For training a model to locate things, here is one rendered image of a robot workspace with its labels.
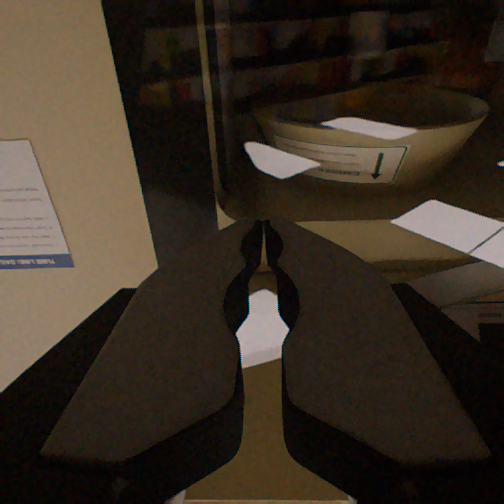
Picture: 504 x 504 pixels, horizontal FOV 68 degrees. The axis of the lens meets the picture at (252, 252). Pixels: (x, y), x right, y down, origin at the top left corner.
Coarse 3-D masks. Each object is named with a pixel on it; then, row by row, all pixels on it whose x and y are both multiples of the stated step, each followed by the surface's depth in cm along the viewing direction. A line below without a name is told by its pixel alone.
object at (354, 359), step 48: (288, 240) 10; (288, 288) 9; (336, 288) 8; (384, 288) 8; (288, 336) 7; (336, 336) 7; (384, 336) 7; (288, 384) 6; (336, 384) 6; (384, 384) 6; (432, 384) 6; (288, 432) 6; (336, 432) 5; (384, 432) 5; (432, 432) 5; (336, 480) 6; (384, 480) 5
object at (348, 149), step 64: (128, 0) 9; (192, 0) 9; (256, 0) 10; (320, 0) 10; (384, 0) 11; (448, 0) 11; (128, 64) 10; (192, 64) 10; (256, 64) 11; (320, 64) 11; (384, 64) 12; (448, 64) 12; (128, 128) 10; (192, 128) 11; (256, 128) 11; (320, 128) 12; (384, 128) 13; (448, 128) 14; (192, 192) 12; (256, 192) 13; (320, 192) 13; (384, 192) 14; (448, 192) 15; (384, 256) 16; (448, 256) 17; (256, 320) 16
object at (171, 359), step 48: (240, 240) 10; (144, 288) 8; (192, 288) 8; (240, 288) 9; (144, 336) 7; (192, 336) 7; (96, 384) 6; (144, 384) 6; (192, 384) 6; (240, 384) 7; (96, 432) 5; (144, 432) 5; (192, 432) 6; (240, 432) 7; (192, 480) 6
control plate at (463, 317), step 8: (464, 304) 24; (472, 304) 24; (480, 304) 24; (488, 304) 24; (496, 304) 24; (448, 312) 24; (456, 312) 24; (464, 312) 24; (472, 312) 24; (480, 312) 24; (488, 312) 24; (496, 312) 24; (456, 320) 24; (464, 320) 24; (472, 320) 24; (480, 320) 24; (488, 320) 24; (496, 320) 24; (464, 328) 24; (472, 328) 24
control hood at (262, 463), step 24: (264, 384) 24; (264, 408) 23; (264, 432) 23; (240, 456) 23; (264, 456) 23; (288, 456) 23; (216, 480) 22; (240, 480) 22; (264, 480) 22; (288, 480) 22; (312, 480) 22
